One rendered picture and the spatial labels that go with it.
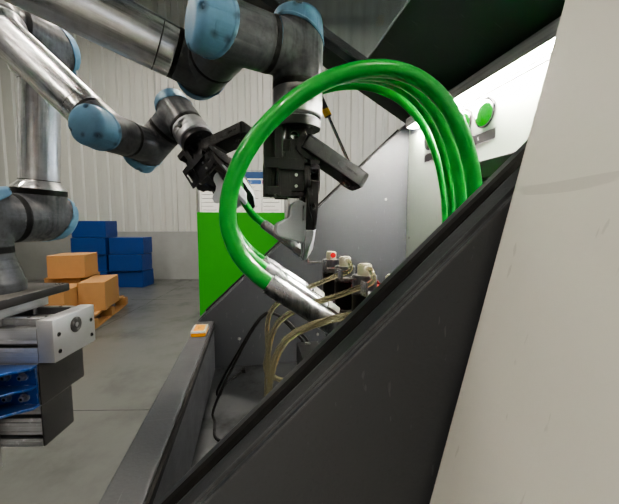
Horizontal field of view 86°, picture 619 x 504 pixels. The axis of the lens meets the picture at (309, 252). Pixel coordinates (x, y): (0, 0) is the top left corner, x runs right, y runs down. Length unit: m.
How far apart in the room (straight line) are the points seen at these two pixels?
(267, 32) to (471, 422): 0.47
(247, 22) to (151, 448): 0.51
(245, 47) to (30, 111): 0.68
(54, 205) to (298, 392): 0.92
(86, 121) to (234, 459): 0.64
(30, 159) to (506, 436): 1.04
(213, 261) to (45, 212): 2.88
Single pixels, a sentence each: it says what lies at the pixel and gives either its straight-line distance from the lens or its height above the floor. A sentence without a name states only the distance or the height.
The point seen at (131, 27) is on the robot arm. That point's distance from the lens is 0.60.
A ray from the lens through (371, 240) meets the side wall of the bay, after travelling 0.88.
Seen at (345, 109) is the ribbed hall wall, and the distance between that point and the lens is 7.35.
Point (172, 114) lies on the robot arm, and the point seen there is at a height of 1.42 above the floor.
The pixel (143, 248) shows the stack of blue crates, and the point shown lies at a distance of 6.73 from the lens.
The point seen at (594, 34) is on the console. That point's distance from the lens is 0.23.
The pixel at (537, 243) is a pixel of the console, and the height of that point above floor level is 1.18.
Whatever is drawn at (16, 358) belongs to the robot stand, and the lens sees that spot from 0.92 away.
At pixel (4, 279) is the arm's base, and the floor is 1.07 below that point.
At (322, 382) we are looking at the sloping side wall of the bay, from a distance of 0.19.
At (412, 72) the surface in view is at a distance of 0.32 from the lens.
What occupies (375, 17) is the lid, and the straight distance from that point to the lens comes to 0.79.
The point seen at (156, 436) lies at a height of 0.95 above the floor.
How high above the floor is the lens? 1.19
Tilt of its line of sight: 5 degrees down
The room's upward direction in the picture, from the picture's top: straight up
